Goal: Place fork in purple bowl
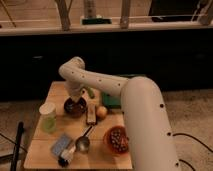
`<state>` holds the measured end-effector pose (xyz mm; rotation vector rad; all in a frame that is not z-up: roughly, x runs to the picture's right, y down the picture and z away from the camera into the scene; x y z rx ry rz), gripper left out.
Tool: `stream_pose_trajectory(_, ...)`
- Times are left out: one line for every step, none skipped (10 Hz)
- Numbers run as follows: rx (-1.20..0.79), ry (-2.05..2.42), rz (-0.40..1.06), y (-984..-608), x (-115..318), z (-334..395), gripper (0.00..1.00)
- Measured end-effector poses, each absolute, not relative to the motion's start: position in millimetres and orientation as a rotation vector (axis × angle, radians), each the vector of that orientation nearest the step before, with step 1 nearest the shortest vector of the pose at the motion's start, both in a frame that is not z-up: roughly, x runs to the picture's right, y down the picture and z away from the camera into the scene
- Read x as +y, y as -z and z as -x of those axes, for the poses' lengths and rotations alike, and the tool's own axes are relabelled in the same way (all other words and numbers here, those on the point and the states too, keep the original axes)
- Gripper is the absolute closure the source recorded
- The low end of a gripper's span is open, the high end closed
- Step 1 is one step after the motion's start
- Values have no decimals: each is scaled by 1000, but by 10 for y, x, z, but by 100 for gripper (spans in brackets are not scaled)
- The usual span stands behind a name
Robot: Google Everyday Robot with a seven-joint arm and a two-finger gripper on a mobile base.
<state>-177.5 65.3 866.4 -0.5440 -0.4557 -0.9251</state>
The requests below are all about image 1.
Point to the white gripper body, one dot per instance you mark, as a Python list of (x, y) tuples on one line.
[(74, 89)]

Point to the black and white brush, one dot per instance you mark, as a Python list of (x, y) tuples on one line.
[(67, 156)]

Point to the blue sponge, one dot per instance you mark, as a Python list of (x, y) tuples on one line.
[(61, 144)]

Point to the black pole stand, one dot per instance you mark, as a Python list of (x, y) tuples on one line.
[(15, 156)]

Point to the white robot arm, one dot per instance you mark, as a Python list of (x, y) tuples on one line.
[(151, 144)]

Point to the metal ladle spoon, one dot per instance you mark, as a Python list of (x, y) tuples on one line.
[(83, 142)]

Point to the green pepper piece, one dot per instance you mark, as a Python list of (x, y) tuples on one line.
[(90, 92)]

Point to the dark purple bowl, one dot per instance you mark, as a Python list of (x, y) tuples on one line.
[(75, 109)]

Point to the translucent green plastic cup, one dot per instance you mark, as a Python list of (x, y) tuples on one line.
[(48, 117)]

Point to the green box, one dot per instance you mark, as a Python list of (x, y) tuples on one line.
[(114, 102)]

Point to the yellow round fruit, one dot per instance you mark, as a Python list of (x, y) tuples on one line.
[(101, 112)]

